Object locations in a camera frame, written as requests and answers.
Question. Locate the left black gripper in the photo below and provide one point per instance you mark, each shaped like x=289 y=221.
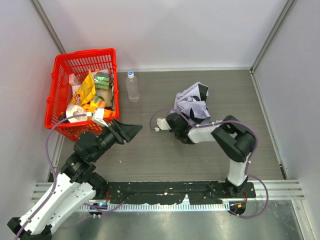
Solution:
x=118 y=132

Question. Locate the lavender folding umbrella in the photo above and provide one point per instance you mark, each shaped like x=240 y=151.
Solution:
x=192 y=103

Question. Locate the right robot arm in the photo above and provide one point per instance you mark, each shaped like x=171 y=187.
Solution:
x=236 y=140

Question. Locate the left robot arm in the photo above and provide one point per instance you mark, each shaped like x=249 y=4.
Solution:
x=75 y=184

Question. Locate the orange snack package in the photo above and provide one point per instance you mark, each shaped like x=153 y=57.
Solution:
x=91 y=108

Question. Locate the clear plastic water bottle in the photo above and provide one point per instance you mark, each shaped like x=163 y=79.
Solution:
x=132 y=87

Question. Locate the yellow chips bag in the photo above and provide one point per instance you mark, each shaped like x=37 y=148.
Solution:
x=85 y=92

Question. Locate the white tape roll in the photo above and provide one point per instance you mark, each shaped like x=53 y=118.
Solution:
x=75 y=114

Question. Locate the green sponge pack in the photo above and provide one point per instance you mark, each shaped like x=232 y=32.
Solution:
x=101 y=80

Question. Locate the white small box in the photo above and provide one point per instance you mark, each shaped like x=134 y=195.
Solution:
x=74 y=83

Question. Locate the red plastic basket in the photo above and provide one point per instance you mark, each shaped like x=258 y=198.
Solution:
x=78 y=63

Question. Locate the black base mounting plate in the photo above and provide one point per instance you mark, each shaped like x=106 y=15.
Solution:
x=174 y=192

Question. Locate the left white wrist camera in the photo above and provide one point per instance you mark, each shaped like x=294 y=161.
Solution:
x=98 y=117

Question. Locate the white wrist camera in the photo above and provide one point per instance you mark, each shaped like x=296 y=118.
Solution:
x=162 y=125
x=98 y=117

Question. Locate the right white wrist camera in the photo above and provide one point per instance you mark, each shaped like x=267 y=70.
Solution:
x=162 y=125

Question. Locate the white slotted cable duct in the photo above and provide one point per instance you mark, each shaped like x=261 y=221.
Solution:
x=185 y=206

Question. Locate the aluminium rail frame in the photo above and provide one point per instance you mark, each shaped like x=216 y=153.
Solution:
x=288 y=189

